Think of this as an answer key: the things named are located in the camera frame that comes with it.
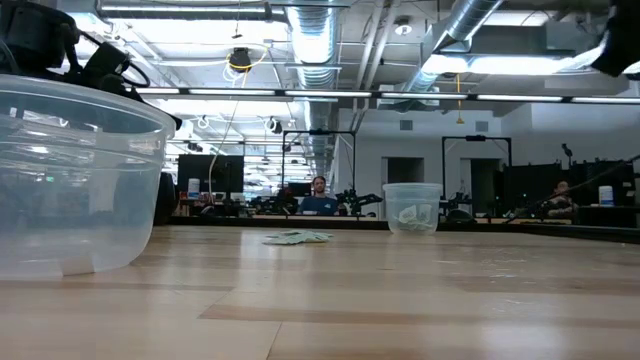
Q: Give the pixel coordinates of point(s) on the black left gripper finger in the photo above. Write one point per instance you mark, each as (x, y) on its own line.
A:
(160, 110)

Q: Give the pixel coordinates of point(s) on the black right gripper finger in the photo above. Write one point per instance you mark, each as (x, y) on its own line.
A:
(620, 40)

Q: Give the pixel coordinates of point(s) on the black background robot arm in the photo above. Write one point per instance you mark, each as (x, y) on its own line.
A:
(357, 200)

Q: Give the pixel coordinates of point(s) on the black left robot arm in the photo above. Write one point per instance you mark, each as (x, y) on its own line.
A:
(35, 35)

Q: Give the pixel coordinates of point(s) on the black computer monitor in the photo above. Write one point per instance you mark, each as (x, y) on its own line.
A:
(210, 172)

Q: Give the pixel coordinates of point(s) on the white wipes canister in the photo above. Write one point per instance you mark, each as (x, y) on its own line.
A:
(193, 189)
(606, 196)

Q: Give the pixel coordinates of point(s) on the black ceiling device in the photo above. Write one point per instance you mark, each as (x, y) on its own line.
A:
(241, 59)

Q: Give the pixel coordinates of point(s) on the translucent plastic bin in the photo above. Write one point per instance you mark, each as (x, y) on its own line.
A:
(412, 195)
(75, 200)

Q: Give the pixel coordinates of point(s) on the LED light bar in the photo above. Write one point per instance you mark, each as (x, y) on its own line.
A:
(325, 93)

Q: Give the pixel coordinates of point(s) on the black partition panel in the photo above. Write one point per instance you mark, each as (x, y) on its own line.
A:
(530, 185)

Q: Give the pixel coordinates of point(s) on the person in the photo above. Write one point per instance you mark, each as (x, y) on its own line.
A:
(318, 205)
(562, 202)

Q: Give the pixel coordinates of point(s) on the white ceiling sensor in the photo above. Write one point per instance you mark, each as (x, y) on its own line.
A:
(402, 27)

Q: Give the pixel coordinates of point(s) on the black camera on pole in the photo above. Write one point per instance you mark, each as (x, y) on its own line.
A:
(566, 150)

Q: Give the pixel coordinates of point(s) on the silver corrugated air duct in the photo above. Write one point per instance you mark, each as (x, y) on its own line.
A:
(314, 40)
(470, 15)

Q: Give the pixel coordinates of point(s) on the black diagonal frame strut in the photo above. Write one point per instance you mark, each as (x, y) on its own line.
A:
(575, 189)

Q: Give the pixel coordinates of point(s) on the black gantry frame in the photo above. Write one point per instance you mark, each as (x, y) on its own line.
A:
(320, 132)
(475, 138)

